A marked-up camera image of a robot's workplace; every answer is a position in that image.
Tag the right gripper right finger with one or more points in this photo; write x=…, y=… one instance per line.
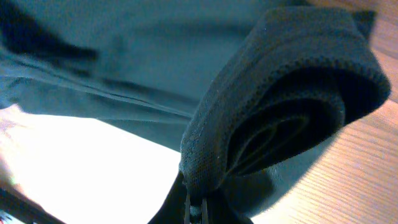
x=204, y=212

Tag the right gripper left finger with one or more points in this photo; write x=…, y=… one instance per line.
x=186, y=219

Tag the black t-shirt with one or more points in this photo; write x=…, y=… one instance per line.
x=248, y=92

